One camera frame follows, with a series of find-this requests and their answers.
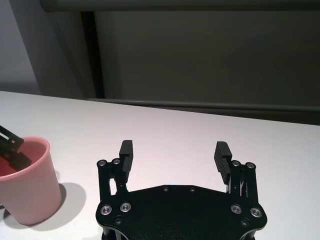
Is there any pink plastic cup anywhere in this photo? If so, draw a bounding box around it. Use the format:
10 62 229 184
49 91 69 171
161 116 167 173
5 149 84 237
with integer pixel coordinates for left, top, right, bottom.
0 136 63 226

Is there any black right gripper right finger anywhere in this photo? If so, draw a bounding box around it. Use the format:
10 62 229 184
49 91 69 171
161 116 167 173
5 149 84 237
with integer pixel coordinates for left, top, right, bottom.
213 141 257 198

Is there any dark vertical frame post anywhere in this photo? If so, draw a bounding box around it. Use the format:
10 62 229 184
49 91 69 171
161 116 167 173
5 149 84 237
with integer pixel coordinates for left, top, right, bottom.
79 11 105 100

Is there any grey horizontal frame rail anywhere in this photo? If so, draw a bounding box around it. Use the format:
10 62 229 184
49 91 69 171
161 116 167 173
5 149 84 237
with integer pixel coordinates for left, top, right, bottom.
39 0 320 12

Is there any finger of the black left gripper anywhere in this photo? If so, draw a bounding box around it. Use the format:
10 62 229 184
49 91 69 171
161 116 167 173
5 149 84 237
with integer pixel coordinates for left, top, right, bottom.
0 124 32 171

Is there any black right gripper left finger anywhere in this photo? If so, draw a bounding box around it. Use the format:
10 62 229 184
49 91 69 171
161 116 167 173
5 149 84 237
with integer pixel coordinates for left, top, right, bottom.
96 139 135 198

